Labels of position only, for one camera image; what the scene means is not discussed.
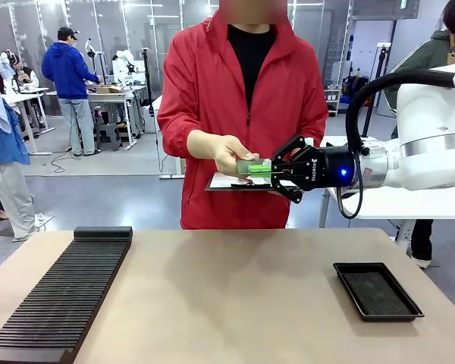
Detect white desk with cardboard box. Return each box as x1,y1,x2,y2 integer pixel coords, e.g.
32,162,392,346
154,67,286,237
45,85,147,152

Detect black rectangular plastic tray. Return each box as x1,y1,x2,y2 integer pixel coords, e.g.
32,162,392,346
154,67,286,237
332,261,425,323

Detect person in green jacket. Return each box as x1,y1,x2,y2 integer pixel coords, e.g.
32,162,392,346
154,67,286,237
382,0,455,269

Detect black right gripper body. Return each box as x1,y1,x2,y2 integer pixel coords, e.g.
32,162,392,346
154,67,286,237
287,146,360,191

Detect person's right hand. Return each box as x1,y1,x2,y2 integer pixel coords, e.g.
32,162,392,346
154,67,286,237
187,130,256,174

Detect person in light blue top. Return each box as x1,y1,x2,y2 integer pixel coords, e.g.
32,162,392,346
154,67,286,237
0,42,39,243

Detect black slotted PCB rack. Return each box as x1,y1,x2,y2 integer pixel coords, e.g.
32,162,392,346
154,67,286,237
0,226,133,363

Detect black stand with white box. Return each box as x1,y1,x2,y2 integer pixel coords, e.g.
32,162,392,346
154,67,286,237
362,42,392,138

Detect black corrugated cable hose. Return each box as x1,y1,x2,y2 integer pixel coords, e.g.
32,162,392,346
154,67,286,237
345,69,455,152

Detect white height-adjustable desk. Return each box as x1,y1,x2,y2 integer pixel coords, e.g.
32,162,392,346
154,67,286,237
2,86,57,156

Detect black tripod stand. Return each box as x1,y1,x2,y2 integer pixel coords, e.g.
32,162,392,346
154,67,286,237
141,47,157,117

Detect seated person with headset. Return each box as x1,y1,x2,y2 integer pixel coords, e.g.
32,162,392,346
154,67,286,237
0,49,42,94

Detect man in blue hoodie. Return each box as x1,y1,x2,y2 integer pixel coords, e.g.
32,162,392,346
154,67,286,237
41,26,102,157

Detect black step stool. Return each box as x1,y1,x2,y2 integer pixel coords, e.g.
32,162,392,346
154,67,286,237
95,123,123,152

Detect black clipboard with paper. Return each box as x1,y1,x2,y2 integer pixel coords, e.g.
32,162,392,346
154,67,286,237
205,172,287,194

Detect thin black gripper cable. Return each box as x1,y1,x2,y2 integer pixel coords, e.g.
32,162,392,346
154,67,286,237
336,149,365,220

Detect small white shelf unit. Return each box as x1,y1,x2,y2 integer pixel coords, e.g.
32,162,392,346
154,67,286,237
323,86,344,118

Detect person in red jacket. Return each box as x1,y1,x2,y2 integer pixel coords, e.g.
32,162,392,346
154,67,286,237
156,0,329,231

